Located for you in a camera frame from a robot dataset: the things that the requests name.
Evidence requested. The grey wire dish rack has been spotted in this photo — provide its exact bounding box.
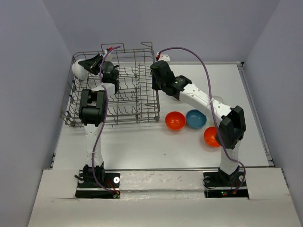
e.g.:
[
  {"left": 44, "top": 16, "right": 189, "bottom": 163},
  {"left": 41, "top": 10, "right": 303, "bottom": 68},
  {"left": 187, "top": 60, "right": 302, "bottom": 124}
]
[{"left": 60, "top": 42, "right": 160, "bottom": 127}]

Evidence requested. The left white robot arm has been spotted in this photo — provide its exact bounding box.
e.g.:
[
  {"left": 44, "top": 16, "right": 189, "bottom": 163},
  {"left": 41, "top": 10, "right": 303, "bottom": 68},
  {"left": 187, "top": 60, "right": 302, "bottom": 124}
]
[{"left": 73, "top": 54, "right": 119, "bottom": 187}]

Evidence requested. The orange bowl left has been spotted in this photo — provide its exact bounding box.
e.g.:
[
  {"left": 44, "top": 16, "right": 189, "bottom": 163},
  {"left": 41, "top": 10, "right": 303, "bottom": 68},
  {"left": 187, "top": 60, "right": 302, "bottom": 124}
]
[{"left": 165, "top": 111, "right": 186, "bottom": 131}]

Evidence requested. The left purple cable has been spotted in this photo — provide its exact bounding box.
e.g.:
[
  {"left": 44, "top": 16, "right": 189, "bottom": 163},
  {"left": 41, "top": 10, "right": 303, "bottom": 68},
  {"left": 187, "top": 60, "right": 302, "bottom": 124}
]
[{"left": 91, "top": 45, "right": 121, "bottom": 193}]

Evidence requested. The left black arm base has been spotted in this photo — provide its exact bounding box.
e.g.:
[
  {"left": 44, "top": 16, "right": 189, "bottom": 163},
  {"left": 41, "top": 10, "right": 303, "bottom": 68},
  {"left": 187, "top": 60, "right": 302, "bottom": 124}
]
[{"left": 75, "top": 170, "right": 121, "bottom": 199}]

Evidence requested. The white square dish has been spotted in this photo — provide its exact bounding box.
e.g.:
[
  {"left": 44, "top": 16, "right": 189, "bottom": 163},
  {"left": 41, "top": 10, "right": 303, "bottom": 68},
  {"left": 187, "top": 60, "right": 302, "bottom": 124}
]
[{"left": 212, "top": 96, "right": 224, "bottom": 103}]

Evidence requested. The blue bowl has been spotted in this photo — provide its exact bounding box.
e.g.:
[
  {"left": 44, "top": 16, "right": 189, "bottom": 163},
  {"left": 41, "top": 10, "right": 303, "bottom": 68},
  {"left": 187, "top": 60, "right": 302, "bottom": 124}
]
[{"left": 185, "top": 109, "right": 207, "bottom": 130}]

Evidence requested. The orange bowl right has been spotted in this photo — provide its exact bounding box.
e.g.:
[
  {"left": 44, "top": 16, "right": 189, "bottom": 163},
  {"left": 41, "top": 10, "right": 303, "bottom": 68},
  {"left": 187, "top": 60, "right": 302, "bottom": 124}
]
[{"left": 204, "top": 126, "right": 220, "bottom": 147}]

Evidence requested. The orange bowl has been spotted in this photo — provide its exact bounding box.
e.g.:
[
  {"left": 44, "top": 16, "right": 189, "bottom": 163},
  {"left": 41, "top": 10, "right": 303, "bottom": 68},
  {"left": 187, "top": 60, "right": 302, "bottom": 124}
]
[
  {"left": 165, "top": 111, "right": 186, "bottom": 131},
  {"left": 204, "top": 126, "right": 220, "bottom": 147}
]

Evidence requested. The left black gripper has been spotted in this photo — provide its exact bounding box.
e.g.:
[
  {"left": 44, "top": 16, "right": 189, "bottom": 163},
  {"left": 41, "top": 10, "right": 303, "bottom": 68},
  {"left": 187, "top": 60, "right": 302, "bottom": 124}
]
[{"left": 77, "top": 54, "right": 104, "bottom": 76}]

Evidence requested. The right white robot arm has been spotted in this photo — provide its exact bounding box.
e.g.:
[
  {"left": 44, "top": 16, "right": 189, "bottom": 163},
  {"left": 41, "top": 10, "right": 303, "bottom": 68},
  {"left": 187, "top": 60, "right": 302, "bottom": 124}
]
[{"left": 150, "top": 60, "right": 246, "bottom": 185}]

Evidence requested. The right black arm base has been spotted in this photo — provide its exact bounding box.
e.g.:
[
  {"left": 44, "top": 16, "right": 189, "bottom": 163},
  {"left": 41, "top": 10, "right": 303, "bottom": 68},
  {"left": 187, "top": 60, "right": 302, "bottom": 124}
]
[{"left": 202, "top": 171, "right": 249, "bottom": 199}]

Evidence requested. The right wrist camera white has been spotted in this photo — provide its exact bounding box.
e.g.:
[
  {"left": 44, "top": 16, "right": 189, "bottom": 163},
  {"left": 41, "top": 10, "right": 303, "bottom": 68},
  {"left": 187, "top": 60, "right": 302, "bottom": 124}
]
[{"left": 155, "top": 52, "right": 170, "bottom": 62}]

